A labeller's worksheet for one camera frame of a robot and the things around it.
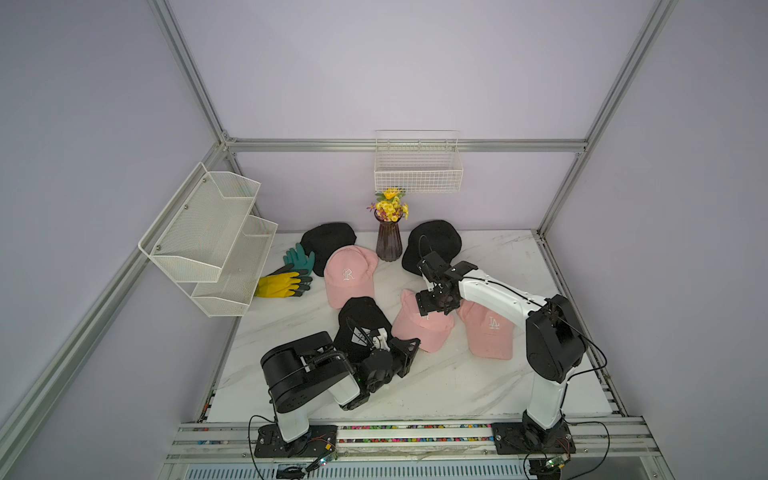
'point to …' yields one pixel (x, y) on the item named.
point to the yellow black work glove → (284, 283)
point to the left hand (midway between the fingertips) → (423, 342)
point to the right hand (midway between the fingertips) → (434, 309)
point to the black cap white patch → (358, 318)
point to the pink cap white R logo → (349, 271)
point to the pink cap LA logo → (490, 335)
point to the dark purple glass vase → (389, 246)
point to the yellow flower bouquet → (389, 206)
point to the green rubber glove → (298, 259)
